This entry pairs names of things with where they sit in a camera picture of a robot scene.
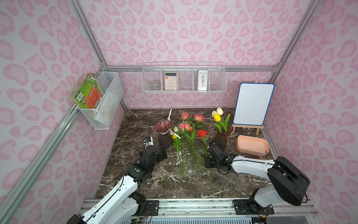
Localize small glass bowl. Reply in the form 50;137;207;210
150;82;162;91

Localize white mesh side basket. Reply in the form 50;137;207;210
78;71;124;130

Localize small whiteboard on easel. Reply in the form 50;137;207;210
232;82;275;135

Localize white wire wall shelf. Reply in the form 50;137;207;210
140;61;227;93

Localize white tag on vase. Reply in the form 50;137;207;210
167;109;181;139

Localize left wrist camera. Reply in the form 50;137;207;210
144;136;154;148

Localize pink calculator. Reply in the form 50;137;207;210
164;72;178;91

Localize red rose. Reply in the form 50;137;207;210
197;130;214;195

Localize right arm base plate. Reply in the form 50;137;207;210
232;199;275;216

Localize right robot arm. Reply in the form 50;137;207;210
206;145;310;208

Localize pink rose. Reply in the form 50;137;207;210
181;112;190;121
179;123;192;131
194;114;204;122

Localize dark red vase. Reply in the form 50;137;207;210
209;124;233;151
154;119;172;148

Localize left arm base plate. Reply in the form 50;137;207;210
133;200;159;216

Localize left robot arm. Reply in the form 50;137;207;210
67;145;167;224

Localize green and red book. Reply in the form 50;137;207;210
72;73;104;109

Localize pink plastic tray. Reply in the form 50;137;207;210
236;135;269;156

